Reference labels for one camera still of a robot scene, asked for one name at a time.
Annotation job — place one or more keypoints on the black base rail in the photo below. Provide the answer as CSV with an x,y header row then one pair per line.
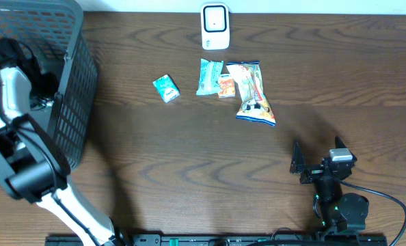
x,y
233,240

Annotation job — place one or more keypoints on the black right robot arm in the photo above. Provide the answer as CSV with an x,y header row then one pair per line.
x,y
340,213

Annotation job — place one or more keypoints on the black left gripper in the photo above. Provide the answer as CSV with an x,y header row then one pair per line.
x,y
39,82

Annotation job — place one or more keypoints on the green Kleenex tissue pack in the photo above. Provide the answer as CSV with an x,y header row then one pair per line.
x,y
210,72

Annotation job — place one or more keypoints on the orange wet sheet package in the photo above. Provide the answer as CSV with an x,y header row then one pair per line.
x,y
254,105

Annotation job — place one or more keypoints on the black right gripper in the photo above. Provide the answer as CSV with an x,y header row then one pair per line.
x,y
312,171

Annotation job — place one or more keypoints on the small teal tissue pack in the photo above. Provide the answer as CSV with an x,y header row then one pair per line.
x,y
166,88

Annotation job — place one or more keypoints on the small orange tissue pack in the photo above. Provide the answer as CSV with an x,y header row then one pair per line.
x,y
227,85

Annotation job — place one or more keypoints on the dark grey plastic mesh basket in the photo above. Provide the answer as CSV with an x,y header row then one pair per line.
x,y
52,32

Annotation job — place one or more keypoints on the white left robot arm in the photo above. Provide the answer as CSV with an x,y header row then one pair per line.
x,y
32,167

